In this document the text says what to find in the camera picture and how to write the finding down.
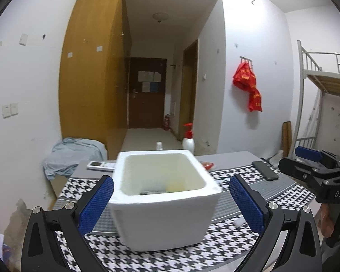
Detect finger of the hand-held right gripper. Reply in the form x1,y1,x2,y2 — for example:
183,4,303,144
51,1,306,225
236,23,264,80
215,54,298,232
278,157,326,189
295,146,325,163

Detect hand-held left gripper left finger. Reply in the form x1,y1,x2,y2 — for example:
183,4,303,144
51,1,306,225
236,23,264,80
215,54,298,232
20,175,115,272

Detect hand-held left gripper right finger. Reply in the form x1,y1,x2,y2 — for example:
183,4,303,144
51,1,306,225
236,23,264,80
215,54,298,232
229,175,323,272

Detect white foam box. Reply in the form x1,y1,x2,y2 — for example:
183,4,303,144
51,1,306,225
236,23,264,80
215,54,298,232
109,149,222,252

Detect person's right hand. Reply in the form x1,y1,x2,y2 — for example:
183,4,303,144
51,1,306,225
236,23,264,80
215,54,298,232
319,202,334,237

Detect leaning wooden boards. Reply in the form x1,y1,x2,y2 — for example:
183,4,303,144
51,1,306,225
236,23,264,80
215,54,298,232
282,121,292,158

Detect houndstooth table cloth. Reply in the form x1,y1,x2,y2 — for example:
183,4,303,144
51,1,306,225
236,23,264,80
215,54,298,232
49,164,318,272

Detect black smartphone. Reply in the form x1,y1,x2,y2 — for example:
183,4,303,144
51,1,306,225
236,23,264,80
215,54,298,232
252,161,279,181

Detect white remote control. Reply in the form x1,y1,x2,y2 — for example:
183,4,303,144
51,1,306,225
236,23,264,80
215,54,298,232
86,161,117,171

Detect grey-blue cloth pile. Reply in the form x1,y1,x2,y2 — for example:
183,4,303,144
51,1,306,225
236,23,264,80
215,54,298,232
42,137,107,180

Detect white pump lotion bottle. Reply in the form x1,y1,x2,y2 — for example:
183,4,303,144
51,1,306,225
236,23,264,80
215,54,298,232
182,123,195,152

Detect red hanging bag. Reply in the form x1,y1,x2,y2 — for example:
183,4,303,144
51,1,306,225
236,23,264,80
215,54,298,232
233,62,263,112

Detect brown entrance door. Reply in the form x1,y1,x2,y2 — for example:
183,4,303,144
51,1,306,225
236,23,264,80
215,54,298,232
126,57,168,129

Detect wooden wardrobe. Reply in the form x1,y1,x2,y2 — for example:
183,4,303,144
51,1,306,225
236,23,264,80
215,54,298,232
58,0,132,159

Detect ceiling lamp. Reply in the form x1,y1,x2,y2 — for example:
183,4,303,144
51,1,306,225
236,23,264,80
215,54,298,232
152,12,170,23

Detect metal bunk bed frame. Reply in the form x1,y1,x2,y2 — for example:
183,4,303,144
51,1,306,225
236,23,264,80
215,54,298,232
296,40,340,159

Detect wooden side door frame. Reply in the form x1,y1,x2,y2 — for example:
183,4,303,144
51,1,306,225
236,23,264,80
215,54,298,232
183,39,200,148

